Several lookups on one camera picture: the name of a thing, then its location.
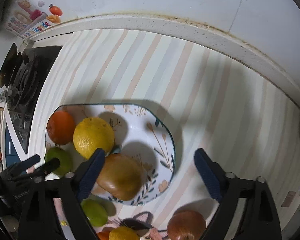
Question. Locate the black gas stove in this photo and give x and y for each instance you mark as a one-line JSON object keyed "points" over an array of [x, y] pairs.
{"points": [[22, 75]]}

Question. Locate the dark red apple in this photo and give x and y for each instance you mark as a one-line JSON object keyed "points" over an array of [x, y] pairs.
{"points": [[121, 176]]}

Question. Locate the red-brown apple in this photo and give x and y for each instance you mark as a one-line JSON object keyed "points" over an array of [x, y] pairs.
{"points": [[186, 224]]}

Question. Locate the colourful wall sticker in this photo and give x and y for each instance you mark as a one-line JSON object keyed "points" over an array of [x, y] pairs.
{"points": [[25, 18]]}

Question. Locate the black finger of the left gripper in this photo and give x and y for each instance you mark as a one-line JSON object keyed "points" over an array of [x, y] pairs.
{"points": [[41, 171]]}

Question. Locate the striped cat tablecloth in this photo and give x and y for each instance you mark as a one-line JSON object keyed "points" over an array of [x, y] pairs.
{"points": [[206, 100]]}

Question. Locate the floral rabbit ceramic plate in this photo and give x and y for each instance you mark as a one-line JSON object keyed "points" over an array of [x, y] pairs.
{"points": [[140, 135]]}

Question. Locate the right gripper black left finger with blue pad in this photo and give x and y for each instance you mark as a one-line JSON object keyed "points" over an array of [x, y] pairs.
{"points": [[39, 218]]}

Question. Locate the yellow pear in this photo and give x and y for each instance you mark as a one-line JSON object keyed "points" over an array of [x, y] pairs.
{"points": [[123, 233]]}

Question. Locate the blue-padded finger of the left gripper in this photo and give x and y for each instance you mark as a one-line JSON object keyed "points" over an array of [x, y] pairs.
{"points": [[17, 169]]}

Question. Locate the small orange tangerine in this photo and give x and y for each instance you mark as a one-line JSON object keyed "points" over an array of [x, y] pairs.
{"points": [[103, 235], [60, 127]]}

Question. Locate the yellow orange fruit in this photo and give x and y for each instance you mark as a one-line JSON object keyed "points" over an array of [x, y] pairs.
{"points": [[93, 133]]}

